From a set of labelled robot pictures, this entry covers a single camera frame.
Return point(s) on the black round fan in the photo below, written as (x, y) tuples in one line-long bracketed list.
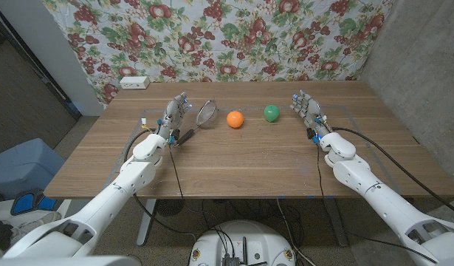
[(170, 207)]

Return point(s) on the white sneaker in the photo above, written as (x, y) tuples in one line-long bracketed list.
[(34, 223)]

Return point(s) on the white table leg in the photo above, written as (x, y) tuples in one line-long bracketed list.
[(146, 221)]

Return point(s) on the orange ball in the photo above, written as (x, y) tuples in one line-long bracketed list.
[(235, 119)]

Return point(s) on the blue and black pad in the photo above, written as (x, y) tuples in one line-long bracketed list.
[(25, 202)]

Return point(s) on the fruit print backdrop cloth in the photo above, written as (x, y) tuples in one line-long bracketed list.
[(230, 37)]

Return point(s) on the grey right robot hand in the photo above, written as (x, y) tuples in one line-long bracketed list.
[(309, 109)]

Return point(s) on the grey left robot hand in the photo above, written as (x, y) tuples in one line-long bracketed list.
[(173, 114)]

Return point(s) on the blue grey storage bin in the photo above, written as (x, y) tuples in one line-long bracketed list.
[(23, 166)]

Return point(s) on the green ball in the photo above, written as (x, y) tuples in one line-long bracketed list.
[(271, 113)]

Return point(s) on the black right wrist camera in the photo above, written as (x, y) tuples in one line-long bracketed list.
[(310, 133)]

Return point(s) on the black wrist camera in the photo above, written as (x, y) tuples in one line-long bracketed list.
[(310, 133), (176, 133)]

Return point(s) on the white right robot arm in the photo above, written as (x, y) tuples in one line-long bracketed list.
[(381, 199)]

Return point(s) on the white power strip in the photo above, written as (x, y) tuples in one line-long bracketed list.
[(134, 82)]

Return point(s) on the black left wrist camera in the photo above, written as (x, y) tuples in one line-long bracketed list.
[(176, 133)]

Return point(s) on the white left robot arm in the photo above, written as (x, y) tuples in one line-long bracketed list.
[(112, 196)]

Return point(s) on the white robot torso base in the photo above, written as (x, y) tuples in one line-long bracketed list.
[(241, 240)]

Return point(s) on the grey table leg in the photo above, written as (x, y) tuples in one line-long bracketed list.
[(336, 221)]

